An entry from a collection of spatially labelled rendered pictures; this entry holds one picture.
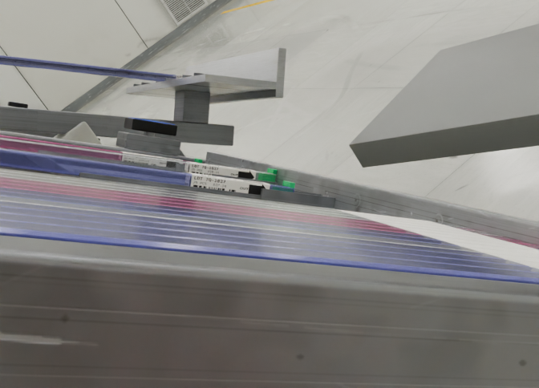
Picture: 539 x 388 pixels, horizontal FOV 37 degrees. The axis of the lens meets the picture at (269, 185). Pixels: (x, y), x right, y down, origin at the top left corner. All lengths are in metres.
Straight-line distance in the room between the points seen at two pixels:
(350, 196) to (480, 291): 0.38
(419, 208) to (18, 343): 0.37
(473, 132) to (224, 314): 0.77
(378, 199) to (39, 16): 7.86
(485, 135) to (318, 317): 0.75
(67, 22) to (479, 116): 7.58
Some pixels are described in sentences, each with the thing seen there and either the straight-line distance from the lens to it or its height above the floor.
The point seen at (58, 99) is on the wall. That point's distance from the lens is 8.34.
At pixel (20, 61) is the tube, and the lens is 1.12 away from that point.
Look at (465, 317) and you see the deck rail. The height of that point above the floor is 0.83.
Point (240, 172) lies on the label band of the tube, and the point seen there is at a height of 0.75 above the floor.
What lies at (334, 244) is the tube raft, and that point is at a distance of 0.27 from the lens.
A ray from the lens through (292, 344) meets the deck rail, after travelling 0.19.
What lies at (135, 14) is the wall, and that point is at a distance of 8.53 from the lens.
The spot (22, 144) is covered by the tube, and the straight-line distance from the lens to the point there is 0.65.
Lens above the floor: 0.95
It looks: 18 degrees down
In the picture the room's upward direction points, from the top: 34 degrees counter-clockwise
